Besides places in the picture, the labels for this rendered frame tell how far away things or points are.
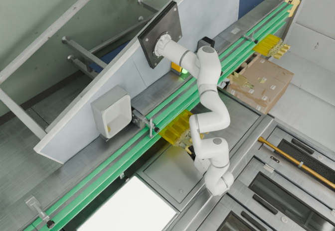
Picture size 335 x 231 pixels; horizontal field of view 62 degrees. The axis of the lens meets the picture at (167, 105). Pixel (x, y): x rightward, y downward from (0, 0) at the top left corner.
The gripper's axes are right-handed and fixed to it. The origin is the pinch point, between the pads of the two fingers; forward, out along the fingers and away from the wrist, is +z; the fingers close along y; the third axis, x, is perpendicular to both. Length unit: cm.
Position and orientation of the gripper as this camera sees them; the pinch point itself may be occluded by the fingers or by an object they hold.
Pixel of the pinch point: (191, 151)
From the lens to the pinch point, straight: 158.1
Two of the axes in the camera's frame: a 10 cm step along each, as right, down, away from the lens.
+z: -5.6, -6.5, 5.2
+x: -8.3, 3.9, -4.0
